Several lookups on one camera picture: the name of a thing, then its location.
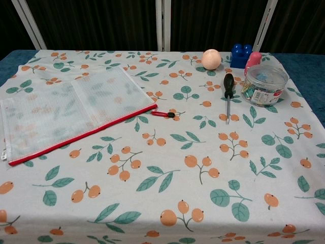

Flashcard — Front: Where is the white mesh zipper pouch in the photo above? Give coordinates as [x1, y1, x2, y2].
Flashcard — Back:
[0, 66, 158, 167]

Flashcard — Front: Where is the white fruit print tablecloth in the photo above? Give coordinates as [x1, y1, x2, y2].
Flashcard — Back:
[0, 50, 325, 244]

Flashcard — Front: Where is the peach coloured ball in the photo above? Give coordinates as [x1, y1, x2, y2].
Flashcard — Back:
[202, 49, 223, 70]

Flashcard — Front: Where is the blue toy building brick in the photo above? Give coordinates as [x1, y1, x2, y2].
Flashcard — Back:
[230, 43, 253, 69]

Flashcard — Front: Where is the clear jar of binder clips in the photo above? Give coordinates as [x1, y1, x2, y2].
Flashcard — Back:
[240, 64, 290, 107]

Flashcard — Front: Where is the dark pleated curtain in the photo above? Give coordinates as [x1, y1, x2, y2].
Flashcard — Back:
[0, 0, 325, 60]

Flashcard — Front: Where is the blue table cover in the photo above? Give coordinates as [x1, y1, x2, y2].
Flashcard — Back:
[0, 49, 325, 120]

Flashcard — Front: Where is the black handled screwdriver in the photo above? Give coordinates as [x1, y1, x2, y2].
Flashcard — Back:
[223, 73, 237, 125]

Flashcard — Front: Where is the white upright frame post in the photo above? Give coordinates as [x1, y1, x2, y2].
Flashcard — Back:
[155, 0, 171, 51]

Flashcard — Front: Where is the white slanted frame post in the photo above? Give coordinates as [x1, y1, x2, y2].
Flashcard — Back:
[11, 0, 48, 50]
[253, 0, 279, 53]

